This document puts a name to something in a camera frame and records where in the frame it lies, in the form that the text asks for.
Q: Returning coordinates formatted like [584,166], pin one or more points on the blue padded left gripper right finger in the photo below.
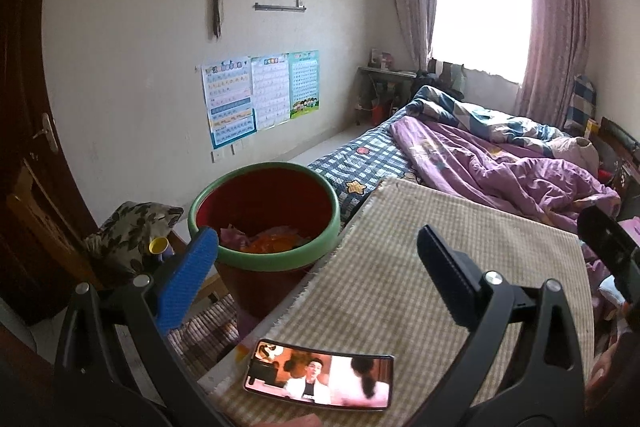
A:
[543,384]

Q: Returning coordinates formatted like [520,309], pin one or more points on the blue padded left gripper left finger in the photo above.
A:
[115,366]

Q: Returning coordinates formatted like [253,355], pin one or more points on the pink foil wrapper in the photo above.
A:
[233,239]

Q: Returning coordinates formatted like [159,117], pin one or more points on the orange plastic wrapper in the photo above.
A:
[276,240]

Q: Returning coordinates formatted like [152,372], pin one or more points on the trash inside bin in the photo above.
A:
[272,241]

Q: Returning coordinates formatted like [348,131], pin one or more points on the person's right hand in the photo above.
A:
[615,376]

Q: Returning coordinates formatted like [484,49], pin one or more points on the yellow and purple cup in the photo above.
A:
[161,249]

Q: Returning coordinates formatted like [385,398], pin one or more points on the wooden chair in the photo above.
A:
[189,267]

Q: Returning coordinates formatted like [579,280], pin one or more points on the floral cushion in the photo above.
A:
[121,243]

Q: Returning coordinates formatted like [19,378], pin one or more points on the red bin with green rim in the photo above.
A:
[254,199]

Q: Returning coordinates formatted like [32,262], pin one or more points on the dark wooden door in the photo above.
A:
[44,219]

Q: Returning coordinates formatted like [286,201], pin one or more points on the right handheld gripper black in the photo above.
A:
[614,247]

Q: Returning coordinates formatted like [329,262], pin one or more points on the smartphone with lit screen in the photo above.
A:
[320,377]

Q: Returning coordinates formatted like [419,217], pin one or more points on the beige checkered mat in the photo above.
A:
[373,295]

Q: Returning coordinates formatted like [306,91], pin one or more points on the purple quilt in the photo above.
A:
[507,178]

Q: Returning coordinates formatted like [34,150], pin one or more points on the left learning chart poster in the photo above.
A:
[228,96]

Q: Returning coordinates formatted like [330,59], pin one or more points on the learning chart poster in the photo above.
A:
[228,96]
[270,90]

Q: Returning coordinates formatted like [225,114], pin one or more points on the blue plaid bedsheet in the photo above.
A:
[355,169]

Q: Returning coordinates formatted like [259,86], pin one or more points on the dark wooden headboard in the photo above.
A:
[626,152]

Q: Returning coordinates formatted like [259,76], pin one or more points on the middle learning chart poster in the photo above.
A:
[270,90]

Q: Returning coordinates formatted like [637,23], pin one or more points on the right green learning poster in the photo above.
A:
[304,76]

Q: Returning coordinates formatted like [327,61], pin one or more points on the dark side desk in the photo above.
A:
[381,93]

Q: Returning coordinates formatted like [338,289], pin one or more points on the plaid pillow by curtain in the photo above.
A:
[582,106]

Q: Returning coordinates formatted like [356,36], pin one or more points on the blue patchwork blanket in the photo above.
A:
[489,124]

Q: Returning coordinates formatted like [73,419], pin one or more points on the right pink curtain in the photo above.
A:
[558,51]

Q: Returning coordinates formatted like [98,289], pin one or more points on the wall towel rail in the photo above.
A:
[297,7]

